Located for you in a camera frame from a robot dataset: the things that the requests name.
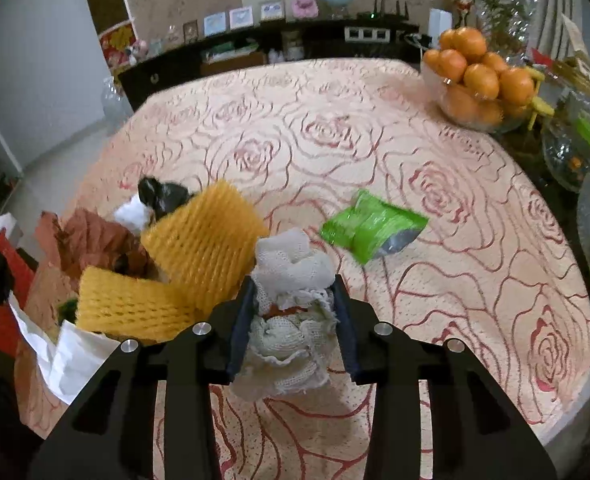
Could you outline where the crumpled black plastic bag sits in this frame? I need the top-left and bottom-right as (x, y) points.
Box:
(137, 176), (201, 222)

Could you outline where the black router with antennas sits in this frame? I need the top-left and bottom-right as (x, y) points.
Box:
(357, 0), (411, 22)

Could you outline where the pink piggy figurine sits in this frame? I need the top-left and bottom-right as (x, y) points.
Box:
(291, 0), (320, 20)

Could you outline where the clear glass floor vase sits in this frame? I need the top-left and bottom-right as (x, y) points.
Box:
(97, 77), (133, 128)

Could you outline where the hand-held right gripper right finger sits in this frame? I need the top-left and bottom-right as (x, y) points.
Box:
(330, 274), (558, 480)

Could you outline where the black sideboard cabinet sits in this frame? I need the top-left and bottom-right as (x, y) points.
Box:
(117, 17), (426, 111)

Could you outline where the small yellow foam fruit net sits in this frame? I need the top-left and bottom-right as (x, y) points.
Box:
(75, 266), (201, 346)

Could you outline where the large yellow foam fruit net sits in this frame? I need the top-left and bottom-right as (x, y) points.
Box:
(140, 180), (271, 322)

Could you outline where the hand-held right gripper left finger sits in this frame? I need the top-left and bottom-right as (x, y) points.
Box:
(30, 275), (258, 480)

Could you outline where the green snack wrapper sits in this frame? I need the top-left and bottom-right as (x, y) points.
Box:
(319, 189), (430, 266)

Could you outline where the crystal vase with plant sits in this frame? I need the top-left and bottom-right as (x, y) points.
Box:
(470, 0), (542, 66)

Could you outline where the glass fruit bowl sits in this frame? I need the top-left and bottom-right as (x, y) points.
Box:
(420, 62), (531, 134)

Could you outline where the white socket panel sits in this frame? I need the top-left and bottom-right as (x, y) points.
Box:
(344, 25), (392, 42)

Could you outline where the white tissue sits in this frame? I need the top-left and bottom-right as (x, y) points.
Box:
(114, 195), (156, 235)

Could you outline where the white paper sheet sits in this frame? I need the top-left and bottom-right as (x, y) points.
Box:
(7, 292), (120, 406)

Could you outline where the white foam fruit net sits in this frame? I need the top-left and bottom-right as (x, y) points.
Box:
(232, 227), (338, 403)

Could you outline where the glass bowl of oranges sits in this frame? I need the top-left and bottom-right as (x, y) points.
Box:
(422, 26), (536, 126)

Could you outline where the rose print tablecloth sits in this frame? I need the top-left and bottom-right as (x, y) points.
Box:
(15, 57), (590, 480)

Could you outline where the red floral box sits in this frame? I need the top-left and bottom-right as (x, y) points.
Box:
(97, 20), (140, 68)

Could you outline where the wide glass bowl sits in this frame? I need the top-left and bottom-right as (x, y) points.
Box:
(540, 92), (590, 193)

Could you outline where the crumpled brown paper bag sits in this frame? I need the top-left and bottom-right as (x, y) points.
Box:
(34, 207), (156, 281)

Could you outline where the small ornament figurine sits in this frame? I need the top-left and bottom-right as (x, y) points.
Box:
(452, 0), (474, 28)

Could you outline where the white picture frame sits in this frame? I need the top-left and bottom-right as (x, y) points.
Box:
(229, 6), (254, 31)
(203, 11), (227, 37)
(260, 0), (287, 23)

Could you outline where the white box device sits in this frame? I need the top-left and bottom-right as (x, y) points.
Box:
(429, 7), (453, 48)

